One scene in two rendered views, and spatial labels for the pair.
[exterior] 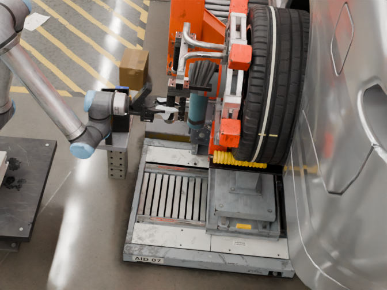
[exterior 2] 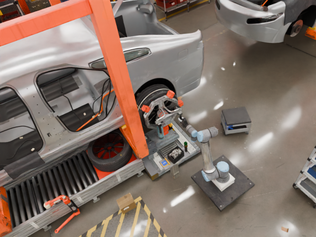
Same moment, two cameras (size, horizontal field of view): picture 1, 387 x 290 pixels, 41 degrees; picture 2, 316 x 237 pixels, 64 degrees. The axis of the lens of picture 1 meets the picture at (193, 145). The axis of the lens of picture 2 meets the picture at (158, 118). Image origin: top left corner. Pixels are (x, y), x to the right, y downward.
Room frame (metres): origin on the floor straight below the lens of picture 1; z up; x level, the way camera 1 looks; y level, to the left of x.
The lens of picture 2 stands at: (2.79, 2.22, 3.46)
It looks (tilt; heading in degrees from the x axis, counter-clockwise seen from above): 47 degrees down; 248
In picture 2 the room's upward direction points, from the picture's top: 10 degrees counter-clockwise
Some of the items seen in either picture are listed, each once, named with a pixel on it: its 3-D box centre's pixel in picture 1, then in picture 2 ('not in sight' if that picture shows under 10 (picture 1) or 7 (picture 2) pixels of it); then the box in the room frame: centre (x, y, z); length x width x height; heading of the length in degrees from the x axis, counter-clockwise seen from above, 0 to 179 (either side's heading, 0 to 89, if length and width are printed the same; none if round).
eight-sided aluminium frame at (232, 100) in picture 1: (228, 82); (161, 113); (1.79, -0.12, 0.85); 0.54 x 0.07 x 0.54; 2
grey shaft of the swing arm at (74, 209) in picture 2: not in sight; (71, 205); (3.46, 0.18, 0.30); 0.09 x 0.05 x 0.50; 2
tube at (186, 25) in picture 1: (205, 30); (158, 112); (1.89, 0.01, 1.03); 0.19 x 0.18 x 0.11; 92
